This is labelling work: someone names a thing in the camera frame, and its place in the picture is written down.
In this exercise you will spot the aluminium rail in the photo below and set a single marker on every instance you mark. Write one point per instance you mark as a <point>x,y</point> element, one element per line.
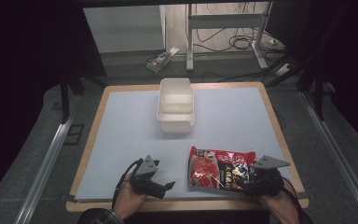
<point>335,149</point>
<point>48,161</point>

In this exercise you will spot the white power strip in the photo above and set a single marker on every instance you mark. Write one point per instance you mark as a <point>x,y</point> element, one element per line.
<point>282,69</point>

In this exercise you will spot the pale blue table mat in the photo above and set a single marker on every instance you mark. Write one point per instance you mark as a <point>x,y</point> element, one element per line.
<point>130,130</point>

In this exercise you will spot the white panel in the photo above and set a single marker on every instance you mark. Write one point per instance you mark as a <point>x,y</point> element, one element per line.
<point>124,28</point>

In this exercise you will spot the small printed carton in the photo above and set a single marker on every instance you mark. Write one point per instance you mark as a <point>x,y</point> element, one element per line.
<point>160,60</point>

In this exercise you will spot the white metal desk frame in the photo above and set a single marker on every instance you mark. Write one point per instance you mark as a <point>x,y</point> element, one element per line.
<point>223,21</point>

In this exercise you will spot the person's right hand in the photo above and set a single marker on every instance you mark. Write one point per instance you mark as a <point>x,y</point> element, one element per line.
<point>279,205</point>

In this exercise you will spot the red snack packet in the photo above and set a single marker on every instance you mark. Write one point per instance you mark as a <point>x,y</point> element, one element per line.
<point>217,169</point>

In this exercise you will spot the black floor plate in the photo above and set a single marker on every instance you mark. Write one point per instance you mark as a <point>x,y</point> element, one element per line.
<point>74,134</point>

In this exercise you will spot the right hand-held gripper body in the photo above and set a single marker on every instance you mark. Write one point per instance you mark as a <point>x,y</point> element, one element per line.
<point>265,180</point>

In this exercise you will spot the black stand leg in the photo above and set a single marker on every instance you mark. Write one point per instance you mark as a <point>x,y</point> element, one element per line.
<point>318,96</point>
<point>64,99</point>

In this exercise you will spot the white plastic box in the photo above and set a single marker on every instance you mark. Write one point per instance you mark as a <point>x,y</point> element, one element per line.
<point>175,107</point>

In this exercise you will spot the person's left hand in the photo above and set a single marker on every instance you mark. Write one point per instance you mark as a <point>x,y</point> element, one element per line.
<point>127,200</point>

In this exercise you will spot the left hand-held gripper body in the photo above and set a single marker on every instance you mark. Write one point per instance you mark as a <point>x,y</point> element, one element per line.
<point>144,182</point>

